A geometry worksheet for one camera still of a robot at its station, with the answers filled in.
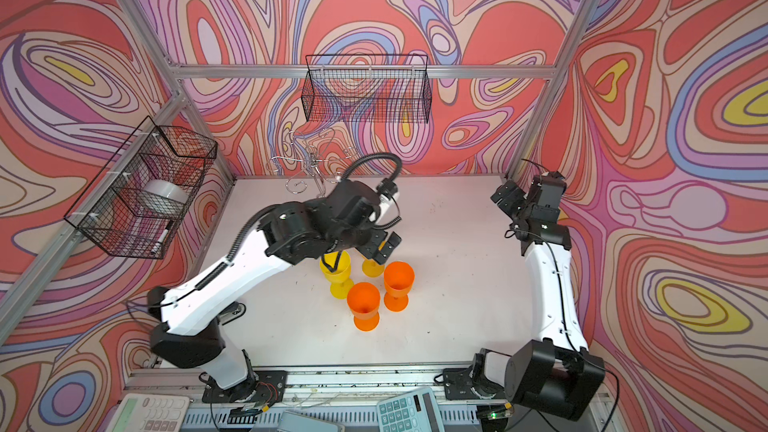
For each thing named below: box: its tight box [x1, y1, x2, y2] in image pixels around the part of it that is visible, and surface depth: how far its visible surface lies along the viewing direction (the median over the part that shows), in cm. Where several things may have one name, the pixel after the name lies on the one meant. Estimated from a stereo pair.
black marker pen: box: [150, 220, 173, 255], surface depth 74 cm
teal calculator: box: [376, 387, 445, 432], surface depth 70 cm
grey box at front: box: [277, 410, 345, 432], surface depth 67 cm
